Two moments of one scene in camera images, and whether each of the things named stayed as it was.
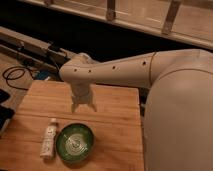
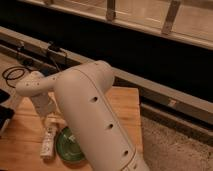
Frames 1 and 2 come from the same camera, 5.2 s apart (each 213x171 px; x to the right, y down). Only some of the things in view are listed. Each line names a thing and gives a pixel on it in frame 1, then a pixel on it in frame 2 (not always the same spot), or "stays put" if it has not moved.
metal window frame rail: (189, 21) stays put
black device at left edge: (5, 112) stays put
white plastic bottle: (48, 148) stays put
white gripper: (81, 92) → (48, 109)
